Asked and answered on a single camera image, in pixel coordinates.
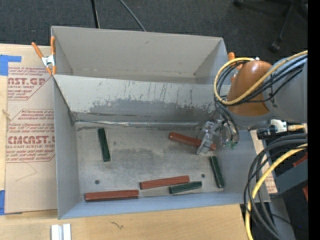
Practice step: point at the dark green flat block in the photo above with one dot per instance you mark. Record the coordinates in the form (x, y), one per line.
(185, 187)
(216, 171)
(104, 144)

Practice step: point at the red-brown flat block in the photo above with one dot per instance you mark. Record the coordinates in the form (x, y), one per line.
(183, 139)
(163, 182)
(111, 195)

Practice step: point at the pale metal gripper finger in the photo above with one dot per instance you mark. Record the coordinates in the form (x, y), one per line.
(209, 145)
(202, 144)

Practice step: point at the grey metal bin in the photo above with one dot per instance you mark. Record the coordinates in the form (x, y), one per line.
(140, 156)

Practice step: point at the black cylinder on white bracket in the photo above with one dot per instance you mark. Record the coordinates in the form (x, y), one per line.
(266, 133)

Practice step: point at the brown cardboard board red print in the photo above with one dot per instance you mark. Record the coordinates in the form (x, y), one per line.
(30, 174)

